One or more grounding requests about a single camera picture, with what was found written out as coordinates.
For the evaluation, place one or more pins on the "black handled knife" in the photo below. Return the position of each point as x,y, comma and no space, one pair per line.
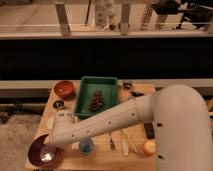
136,94

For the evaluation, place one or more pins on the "orange-brown bowl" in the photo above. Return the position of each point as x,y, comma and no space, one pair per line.
64,89

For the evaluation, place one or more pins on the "green plastic tray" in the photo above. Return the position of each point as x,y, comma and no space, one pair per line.
88,85

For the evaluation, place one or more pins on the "small dark round object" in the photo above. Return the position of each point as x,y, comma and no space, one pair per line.
127,85

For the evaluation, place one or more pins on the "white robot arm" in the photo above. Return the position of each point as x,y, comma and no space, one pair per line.
182,127

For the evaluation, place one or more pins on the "peeled banana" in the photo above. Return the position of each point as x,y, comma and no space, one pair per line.
127,143

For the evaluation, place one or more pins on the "blue cup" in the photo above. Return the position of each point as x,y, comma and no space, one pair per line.
86,146

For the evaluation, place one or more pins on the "dark grape bunch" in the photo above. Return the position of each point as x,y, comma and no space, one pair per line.
97,101

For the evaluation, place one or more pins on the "purple bowl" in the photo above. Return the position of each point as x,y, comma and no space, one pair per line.
41,154

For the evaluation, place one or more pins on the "small black metal cup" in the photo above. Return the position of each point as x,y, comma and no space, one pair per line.
58,105

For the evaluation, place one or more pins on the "black remote control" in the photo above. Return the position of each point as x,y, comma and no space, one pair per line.
149,129

